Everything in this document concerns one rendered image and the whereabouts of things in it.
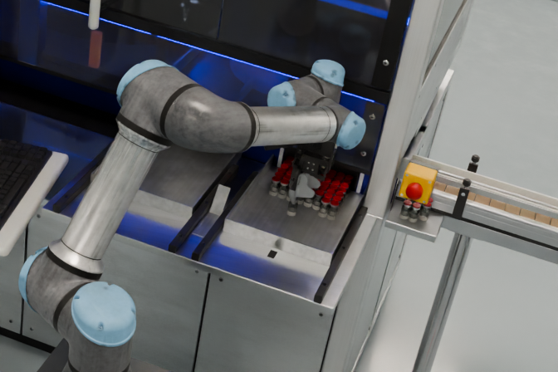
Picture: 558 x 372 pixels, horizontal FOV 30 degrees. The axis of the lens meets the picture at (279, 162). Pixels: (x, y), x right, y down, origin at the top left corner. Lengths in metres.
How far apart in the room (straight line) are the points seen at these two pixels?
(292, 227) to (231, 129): 0.63
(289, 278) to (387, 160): 0.40
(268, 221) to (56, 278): 0.65
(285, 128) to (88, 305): 0.49
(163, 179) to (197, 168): 0.11
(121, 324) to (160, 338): 1.11
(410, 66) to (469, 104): 2.98
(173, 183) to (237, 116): 0.69
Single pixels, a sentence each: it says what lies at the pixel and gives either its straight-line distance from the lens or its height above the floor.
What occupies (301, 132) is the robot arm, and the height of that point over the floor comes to 1.27.
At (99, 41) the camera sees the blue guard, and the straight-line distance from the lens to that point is 2.64.
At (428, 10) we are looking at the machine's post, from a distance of 2.32.
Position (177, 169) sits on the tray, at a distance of 2.59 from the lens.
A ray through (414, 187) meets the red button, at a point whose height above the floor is 1.01.
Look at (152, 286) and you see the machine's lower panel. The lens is 2.93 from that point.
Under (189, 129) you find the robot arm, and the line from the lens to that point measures 1.86.
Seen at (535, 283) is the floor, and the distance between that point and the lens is 4.13.
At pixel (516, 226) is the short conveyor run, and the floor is 0.91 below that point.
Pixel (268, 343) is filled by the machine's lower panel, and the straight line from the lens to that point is 2.88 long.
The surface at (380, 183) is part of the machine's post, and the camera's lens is 2.52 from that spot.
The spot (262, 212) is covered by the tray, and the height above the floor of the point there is 0.88.
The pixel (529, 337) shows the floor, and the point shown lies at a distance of 3.85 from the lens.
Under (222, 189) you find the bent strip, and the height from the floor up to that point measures 0.93.
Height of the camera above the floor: 2.24
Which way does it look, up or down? 30 degrees down
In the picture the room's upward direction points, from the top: 11 degrees clockwise
